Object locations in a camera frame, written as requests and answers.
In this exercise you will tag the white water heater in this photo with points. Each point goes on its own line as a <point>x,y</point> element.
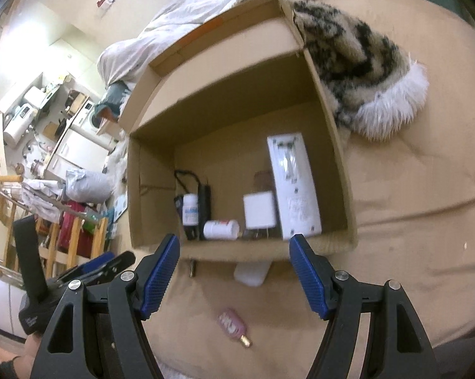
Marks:
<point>19,124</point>

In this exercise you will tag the white wall charger plug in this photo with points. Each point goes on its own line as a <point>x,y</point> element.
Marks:
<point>260,216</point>

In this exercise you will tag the white washing machine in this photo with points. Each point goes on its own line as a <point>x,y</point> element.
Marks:
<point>82,121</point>

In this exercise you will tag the pink small perfume bottle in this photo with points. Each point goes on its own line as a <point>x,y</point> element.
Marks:
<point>234,327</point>

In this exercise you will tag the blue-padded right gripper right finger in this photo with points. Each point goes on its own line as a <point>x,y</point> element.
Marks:
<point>315,275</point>

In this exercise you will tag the person's left hand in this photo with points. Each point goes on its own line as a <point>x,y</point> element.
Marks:
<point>20,366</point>

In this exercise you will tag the white small bottle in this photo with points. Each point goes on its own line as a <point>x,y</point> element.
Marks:
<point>221,230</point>

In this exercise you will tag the grey stuffed plastic bag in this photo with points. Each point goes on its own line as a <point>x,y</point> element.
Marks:
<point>87,187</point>

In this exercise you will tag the white pill bottle blue label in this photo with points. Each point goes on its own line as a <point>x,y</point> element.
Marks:
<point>190,211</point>

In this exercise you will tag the black red flat device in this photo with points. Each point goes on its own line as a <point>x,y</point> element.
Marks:
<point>189,231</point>

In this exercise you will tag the white earbuds case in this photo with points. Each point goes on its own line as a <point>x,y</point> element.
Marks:
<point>252,274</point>

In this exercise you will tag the white remote control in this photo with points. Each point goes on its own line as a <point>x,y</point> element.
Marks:
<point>294,186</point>

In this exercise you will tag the black stick device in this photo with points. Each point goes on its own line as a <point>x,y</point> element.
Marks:
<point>204,208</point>

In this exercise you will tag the white crumpled duvet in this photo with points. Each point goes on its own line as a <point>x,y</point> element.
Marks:
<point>126,60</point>

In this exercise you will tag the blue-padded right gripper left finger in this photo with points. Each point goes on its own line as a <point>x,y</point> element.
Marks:
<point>154,273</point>

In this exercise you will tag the leopard print fluffy blanket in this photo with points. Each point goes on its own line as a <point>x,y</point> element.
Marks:
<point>374,87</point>

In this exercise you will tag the wooden rack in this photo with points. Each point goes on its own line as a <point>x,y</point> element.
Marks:
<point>62,245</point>

